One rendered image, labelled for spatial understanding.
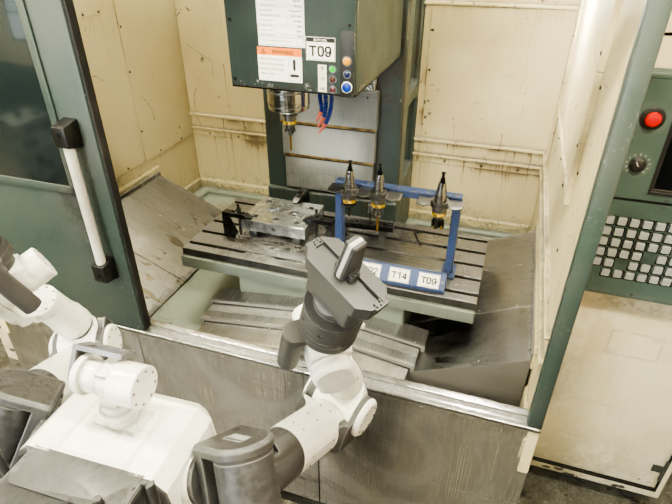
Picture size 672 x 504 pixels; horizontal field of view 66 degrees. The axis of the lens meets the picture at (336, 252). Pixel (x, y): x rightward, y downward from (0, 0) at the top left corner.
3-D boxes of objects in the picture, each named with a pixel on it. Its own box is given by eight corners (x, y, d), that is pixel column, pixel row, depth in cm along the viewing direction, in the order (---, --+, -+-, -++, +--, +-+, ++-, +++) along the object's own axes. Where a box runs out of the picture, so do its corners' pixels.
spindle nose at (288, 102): (315, 103, 203) (314, 72, 197) (302, 116, 190) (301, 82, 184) (276, 101, 207) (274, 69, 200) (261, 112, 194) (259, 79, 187)
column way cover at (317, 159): (372, 199, 254) (377, 93, 227) (283, 186, 267) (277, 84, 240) (375, 195, 258) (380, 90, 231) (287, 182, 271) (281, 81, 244)
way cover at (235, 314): (411, 406, 180) (415, 373, 171) (185, 349, 204) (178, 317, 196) (426, 350, 204) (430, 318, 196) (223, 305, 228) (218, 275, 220)
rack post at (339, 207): (342, 260, 208) (342, 192, 192) (329, 257, 209) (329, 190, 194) (349, 247, 216) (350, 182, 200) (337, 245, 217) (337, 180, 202)
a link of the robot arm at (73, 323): (77, 284, 105) (121, 319, 121) (28, 291, 105) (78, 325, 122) (69, 334, 99) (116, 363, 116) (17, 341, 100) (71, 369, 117)
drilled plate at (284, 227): (305, 240, 213) (304, 229, 211) (241, 229, 221) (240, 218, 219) (324, 215, 232) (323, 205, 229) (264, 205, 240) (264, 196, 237)
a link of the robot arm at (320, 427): (362, 444, 104) (303, 498, 84) (310, 409, 109) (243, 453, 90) (382, 395, 101) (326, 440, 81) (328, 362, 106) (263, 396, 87)
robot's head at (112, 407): (138, 430, 77) (126, 387, 73) (81, 415, 80) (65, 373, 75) (163, 397, 83) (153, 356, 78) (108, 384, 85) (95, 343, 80)
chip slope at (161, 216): (182, 329, 215) (171, 277, 201) (52, 298, 233) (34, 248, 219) (272, 229, 286) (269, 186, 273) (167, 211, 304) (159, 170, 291)
